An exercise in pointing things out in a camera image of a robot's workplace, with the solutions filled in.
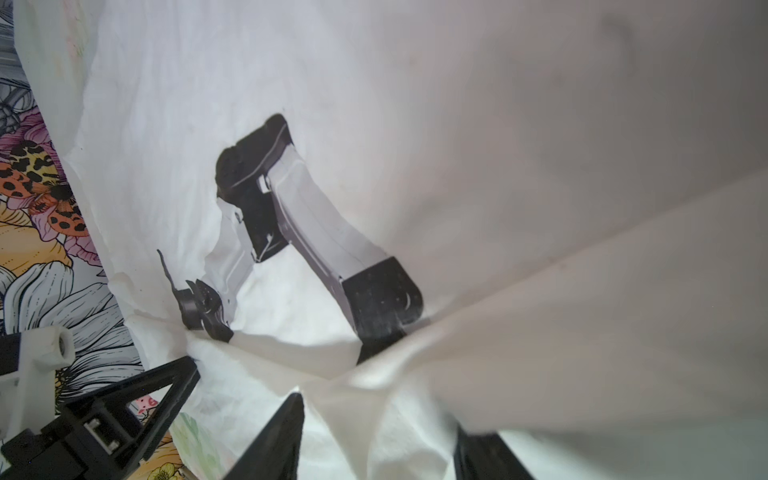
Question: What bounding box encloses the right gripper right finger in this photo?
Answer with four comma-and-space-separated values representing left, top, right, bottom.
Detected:
453, 427, 534, 480

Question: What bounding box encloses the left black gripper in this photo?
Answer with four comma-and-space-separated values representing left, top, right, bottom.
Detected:
1, 326, 200, 479

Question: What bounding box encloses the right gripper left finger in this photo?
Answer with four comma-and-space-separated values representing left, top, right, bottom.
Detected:
224, 392, 305, 480

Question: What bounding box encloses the white printed t-shirt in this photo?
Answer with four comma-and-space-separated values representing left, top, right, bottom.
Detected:
13, 1, 767, 479

